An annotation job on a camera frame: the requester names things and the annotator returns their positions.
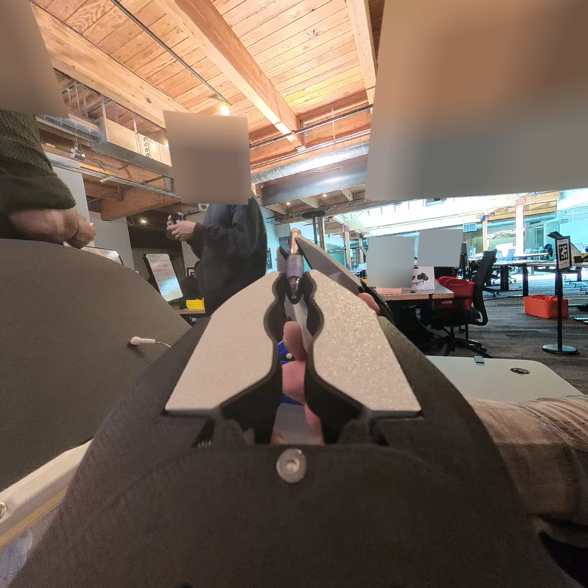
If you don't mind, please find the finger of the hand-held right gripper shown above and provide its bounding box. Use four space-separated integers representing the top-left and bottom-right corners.
277 247 314 351
297 234 364 296

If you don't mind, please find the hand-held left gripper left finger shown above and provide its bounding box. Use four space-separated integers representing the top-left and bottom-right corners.
164 270 285 444

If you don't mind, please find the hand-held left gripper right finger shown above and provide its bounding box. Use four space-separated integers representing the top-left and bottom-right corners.
303 269 423 444

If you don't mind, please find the blue retractable pen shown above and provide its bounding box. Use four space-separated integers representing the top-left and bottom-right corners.
286 228 305 305

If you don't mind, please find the person's right forearm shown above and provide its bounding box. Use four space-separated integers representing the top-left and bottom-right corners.
468 394 588 549

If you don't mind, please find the person's right hand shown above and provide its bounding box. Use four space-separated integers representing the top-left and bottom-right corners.
271 292 382 444

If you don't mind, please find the grey office table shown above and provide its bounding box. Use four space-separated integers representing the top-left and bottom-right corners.
380 280 455 343

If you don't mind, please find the small whiteboard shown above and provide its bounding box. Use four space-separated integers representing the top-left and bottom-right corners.
82 246 124 266
144 253 183 303

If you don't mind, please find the red bag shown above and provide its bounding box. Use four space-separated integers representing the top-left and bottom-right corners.
435 276 475 300

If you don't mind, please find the black office chair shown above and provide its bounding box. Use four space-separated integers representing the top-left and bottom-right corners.
429 249 499 356

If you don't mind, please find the dark grey board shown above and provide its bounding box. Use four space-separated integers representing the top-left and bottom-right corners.
0 238 193 490

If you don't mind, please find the orange plastic bin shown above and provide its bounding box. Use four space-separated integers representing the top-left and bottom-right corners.
524 295 570 320

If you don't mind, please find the wooden book stand white base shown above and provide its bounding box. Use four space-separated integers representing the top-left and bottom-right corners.
0 336 172 552

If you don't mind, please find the black stanchion with tag sign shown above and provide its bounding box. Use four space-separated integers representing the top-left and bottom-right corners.
542 231 580 355

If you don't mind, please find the large spiral metal duct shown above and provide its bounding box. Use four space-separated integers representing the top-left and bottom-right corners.
252 140 370 185

